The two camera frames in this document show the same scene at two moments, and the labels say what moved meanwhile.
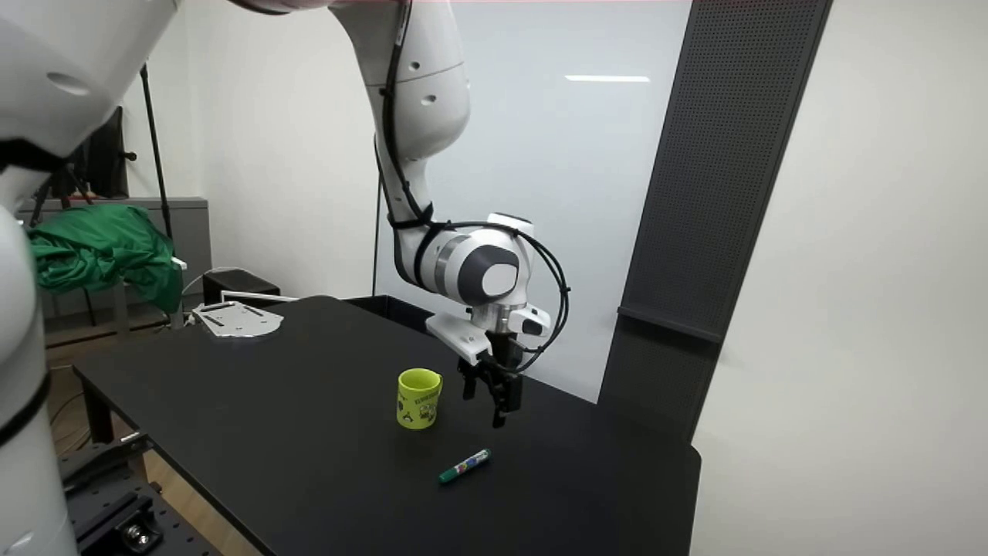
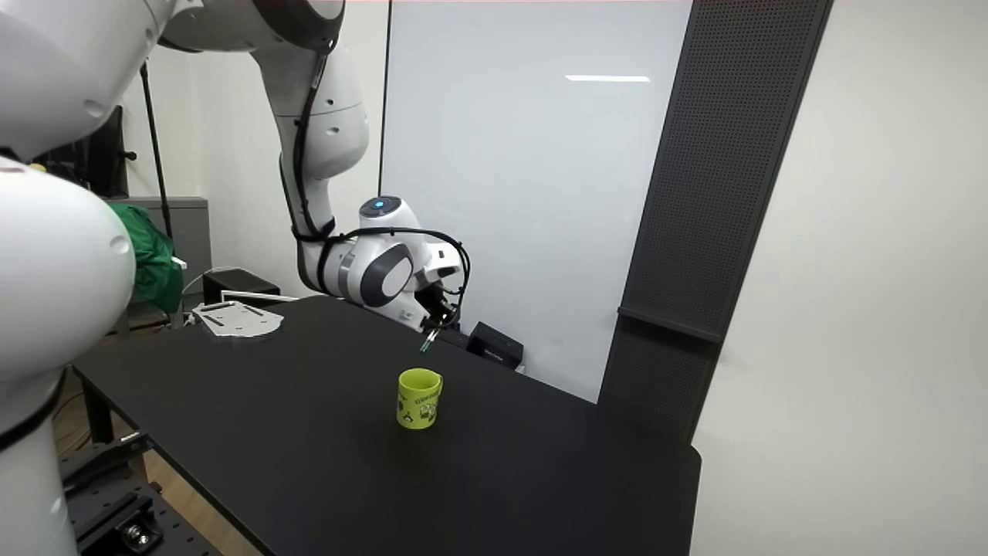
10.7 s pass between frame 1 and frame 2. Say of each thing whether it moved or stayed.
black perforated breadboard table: stayed
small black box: stayed
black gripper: moved
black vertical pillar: stayed
